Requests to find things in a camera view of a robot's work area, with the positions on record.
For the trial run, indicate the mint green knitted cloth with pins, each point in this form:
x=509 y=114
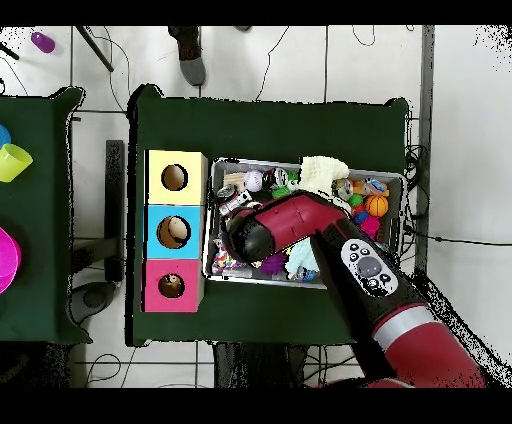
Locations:
x=300 y=258

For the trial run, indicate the cream knitted cloth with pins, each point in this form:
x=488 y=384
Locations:
x=324 y=172

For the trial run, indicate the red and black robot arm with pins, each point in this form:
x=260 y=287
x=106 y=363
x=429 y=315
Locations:
x=376 y=288

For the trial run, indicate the shallow clear mesh bin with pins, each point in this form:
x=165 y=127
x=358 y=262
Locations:
x=228 y=276

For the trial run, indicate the wooden box with three holes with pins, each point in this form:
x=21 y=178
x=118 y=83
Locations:
x=174 y=232

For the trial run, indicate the white toy baseball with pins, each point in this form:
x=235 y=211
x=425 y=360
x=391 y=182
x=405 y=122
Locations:
x=253 y=181

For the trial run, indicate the silver crushed can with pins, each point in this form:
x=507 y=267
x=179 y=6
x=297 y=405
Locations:
x=226 y=193

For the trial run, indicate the purple spiky toy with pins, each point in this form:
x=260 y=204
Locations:
x=274 y=264

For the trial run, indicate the dark green table cloth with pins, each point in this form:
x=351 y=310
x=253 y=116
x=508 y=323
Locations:
x=264 y=128

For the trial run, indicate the orange toy basketball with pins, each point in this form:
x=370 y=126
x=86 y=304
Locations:
x=376 y=206

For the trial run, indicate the person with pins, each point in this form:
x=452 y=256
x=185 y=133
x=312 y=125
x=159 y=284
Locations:
x=190 y=56

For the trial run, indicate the green side table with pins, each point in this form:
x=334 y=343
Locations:
x=48 y=216

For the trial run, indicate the black tripod leg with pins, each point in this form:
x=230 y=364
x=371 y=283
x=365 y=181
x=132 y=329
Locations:
x=94 y=48

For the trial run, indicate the lime green cup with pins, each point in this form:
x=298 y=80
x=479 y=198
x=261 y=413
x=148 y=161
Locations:
x=12 y=162

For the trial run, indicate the pink disc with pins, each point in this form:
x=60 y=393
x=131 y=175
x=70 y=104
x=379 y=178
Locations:
x=6 y=256

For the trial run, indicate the blue disc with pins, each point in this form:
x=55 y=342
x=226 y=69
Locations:
x=2 y=136

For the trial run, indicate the small purple bottle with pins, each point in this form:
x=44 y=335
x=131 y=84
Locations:
x=42 y=42

